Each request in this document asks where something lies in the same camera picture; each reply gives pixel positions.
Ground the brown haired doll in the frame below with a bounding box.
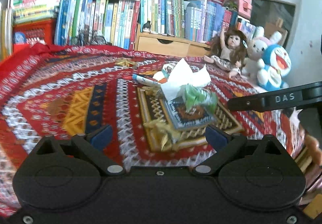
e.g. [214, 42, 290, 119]
[204, 29, 247, 78]

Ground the row of books on organizer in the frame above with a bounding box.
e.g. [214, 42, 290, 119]
[139, 0, 237, 43]

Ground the miniature black bicycle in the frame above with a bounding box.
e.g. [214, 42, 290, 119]
[73, 30, 109, 46]

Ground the wooden drawer organizer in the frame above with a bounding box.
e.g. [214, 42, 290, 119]
[134, 24, 211, 57]

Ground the stack of books on crate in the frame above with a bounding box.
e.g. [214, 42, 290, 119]
[13, 0, 61, 24]

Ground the blue Doraemon plush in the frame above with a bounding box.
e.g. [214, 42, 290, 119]
[257, 44, 291, 91]

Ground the white blue marker pen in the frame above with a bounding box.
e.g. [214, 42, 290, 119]
[132, 74, 160, 88]

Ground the row of upright books left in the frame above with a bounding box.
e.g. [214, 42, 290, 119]
[54, 0, 140, 51]

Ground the red patterned tablecloth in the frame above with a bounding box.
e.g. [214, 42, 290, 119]
[0, 43, 310, 217]

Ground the white pink bunny plush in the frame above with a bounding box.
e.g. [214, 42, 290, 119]
[242, 26, 282, 81]

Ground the small black figurine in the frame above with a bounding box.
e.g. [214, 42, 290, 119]
[142, 21, 151, 34]

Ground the gold candy wrapper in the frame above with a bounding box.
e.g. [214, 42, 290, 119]
[143, 119, 181, 152]

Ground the white tissue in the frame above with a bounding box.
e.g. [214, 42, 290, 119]
[160, 59, 211, 101]

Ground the gold wrapper far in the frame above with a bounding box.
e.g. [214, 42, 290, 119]
[115, 58, 138, 69]

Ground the red plastic crate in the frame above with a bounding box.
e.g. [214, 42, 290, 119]
[12, 18, 56, 45]

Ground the green plastic wrapper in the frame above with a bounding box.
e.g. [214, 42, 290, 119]
[183, 84, 218, 113]

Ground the patterned square coaster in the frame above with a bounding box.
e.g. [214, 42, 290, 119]
[160, 97, 217, 131]

